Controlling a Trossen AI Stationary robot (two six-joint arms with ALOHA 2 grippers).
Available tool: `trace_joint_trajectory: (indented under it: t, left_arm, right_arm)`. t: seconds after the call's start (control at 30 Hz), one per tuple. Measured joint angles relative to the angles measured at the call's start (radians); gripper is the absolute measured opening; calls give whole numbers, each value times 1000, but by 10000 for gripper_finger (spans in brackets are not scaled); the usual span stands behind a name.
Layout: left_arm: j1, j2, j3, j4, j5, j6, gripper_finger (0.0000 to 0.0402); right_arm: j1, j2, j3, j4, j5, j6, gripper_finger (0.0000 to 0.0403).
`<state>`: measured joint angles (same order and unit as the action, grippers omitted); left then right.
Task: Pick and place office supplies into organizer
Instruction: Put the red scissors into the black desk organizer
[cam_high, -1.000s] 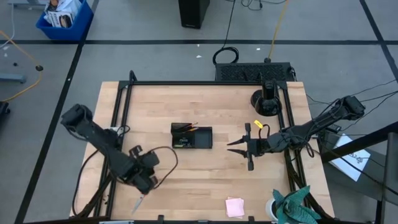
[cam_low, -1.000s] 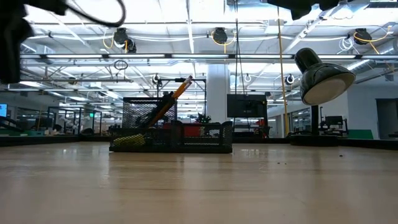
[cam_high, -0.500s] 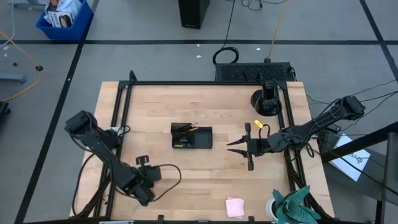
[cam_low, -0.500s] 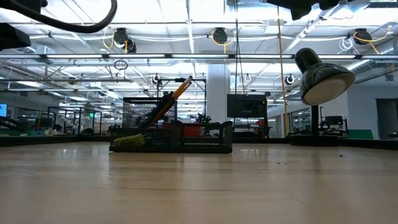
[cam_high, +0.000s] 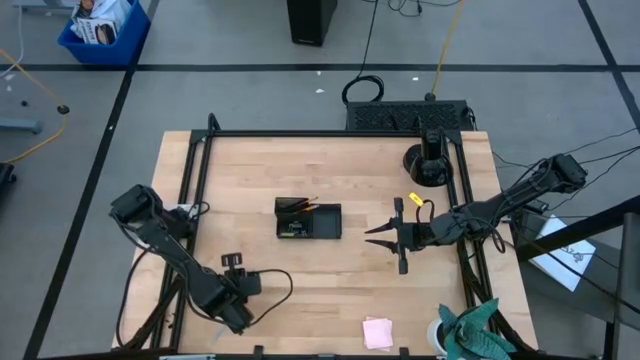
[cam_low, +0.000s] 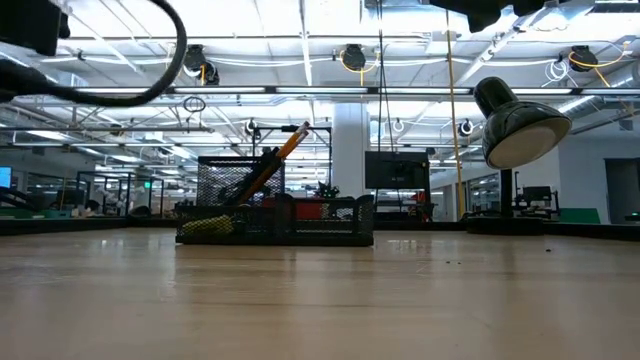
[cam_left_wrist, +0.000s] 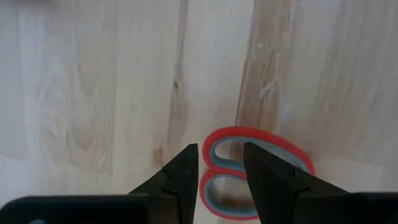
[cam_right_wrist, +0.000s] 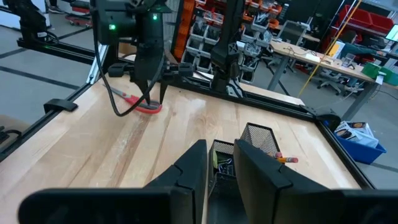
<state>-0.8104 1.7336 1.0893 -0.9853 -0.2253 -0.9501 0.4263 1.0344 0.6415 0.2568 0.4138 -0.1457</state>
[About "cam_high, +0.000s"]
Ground black coiled cable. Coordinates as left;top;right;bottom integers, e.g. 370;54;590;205
341;0;386;106

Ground pink sticky note pad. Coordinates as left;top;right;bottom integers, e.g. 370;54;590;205
361;316;395;351

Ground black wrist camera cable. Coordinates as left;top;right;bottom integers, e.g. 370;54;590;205
247;268;295;329

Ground grey furniture foot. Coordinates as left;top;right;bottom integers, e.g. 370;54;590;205
0;118;44;135

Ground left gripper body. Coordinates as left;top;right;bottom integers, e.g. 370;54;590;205
214;253;262;335

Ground black perforated metal box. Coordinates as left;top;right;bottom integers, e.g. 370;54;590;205
344;99;476;133

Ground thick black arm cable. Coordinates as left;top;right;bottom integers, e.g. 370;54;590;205
115;247;154;349

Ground white cup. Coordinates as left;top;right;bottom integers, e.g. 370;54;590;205
426;318;447;357

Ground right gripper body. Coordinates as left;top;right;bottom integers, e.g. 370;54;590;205
393;197;436;275

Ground blue plastic bin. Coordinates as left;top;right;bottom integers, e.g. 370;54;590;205
57;0;152;66

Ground black power adapter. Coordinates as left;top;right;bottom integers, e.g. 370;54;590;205
523;198;550;216

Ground yellow hanging cable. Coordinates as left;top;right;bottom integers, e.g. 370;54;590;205
0;48;70;165
429;0;470;97

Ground black metal beam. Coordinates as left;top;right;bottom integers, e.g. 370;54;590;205
514;194;640;262

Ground white paper sheet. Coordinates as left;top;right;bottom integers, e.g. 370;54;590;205
528;214;598;293

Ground teal cloth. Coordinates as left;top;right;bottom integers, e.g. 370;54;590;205
438;298;517;360

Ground black aluminium table frame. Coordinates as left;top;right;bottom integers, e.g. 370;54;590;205
113;112;540;360

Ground magazines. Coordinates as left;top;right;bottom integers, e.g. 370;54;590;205
69;0;132;46

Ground black computer tower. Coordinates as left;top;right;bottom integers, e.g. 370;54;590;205
286;0;339;48

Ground black mesh desk organizer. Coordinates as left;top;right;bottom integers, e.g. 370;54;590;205
274;196;343;240

